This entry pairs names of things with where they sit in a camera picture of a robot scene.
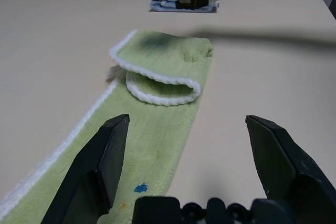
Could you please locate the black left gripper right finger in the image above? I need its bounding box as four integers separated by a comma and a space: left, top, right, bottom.
245, 114, 336, 224

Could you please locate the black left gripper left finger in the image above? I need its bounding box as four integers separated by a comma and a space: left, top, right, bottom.
40, 113, 130, 224

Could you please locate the green towel with white trim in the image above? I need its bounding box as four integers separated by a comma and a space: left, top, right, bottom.
0, 29, 215, 224

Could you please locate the folded blue towel with embroidery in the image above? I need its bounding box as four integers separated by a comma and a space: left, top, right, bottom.
149, 0, 220, 13

